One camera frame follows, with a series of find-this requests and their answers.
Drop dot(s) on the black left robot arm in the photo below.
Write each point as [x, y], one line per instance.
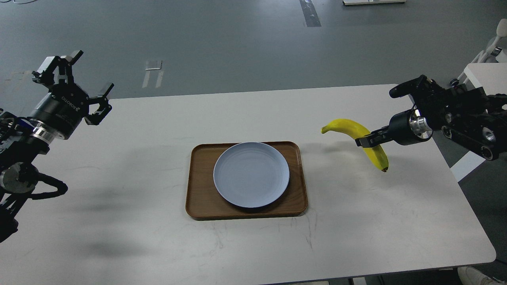
[22, 140]

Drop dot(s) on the white shoe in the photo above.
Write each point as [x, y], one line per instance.
[471, 276]

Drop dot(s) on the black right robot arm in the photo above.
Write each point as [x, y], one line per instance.
[470, 118]

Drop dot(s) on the light blue plate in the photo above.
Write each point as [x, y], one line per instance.
[251, 174]

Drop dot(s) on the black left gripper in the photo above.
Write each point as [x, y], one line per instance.
[66, 104]

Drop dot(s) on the yellow banana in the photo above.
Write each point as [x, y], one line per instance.
[355, 130]

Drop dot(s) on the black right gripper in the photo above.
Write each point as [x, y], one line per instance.
[405, 128]

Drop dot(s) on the brown wooden tray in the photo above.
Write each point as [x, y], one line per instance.
[203, 201]

